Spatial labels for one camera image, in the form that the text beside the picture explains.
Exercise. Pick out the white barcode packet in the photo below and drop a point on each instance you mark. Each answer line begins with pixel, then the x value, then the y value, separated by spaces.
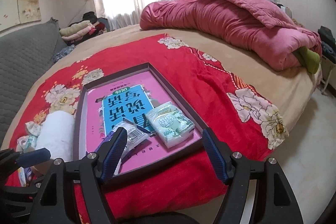
pixel 135 136

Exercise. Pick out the blue Chinese book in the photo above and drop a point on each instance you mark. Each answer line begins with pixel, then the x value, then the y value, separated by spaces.
pixel 131 103

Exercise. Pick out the green white tissue pack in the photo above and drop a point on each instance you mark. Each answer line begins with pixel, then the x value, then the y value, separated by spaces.
pixel 170 124

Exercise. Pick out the gray quilted sofa cover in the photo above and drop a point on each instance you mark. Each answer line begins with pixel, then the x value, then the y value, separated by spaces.
pixel 26 55

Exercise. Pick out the dark-rimmed pink tray box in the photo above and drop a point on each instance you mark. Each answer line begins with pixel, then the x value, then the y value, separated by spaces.
pixel 151 155

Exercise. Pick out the stack of folded clothes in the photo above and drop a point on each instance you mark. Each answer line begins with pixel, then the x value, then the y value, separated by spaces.
pixel 90 27

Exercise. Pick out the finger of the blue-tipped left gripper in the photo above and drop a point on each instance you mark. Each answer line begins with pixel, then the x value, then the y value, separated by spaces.
pixel 33 158

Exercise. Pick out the white toilet paper roll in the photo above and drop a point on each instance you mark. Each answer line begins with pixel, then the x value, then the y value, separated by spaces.
pixel 57 135

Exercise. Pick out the pink quilted comforter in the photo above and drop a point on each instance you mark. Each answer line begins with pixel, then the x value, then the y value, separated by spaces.
pixel 255 25

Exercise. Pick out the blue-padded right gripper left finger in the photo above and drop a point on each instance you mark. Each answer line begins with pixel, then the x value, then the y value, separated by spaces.
pixel 109 155

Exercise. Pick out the blue pen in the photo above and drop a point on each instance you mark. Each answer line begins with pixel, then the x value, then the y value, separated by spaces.
pixel 137 126

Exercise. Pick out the red floral blanket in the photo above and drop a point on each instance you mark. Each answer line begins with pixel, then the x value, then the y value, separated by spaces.
pixel 238 115

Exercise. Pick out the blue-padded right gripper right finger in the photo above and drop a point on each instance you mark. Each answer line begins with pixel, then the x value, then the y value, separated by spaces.
pixel 219 154

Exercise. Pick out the green pillow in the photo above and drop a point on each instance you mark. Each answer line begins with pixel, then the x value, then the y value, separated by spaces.
pixel 308 58

